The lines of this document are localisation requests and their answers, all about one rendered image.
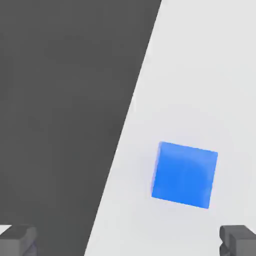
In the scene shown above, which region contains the small blue cube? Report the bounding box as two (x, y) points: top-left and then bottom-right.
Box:
(151, 141), (219, 210)

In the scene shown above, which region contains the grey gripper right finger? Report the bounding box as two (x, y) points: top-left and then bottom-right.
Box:
(219, 225), (256, 256)

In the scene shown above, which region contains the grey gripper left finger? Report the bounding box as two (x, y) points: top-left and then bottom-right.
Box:
(0, 224), (38, 256)

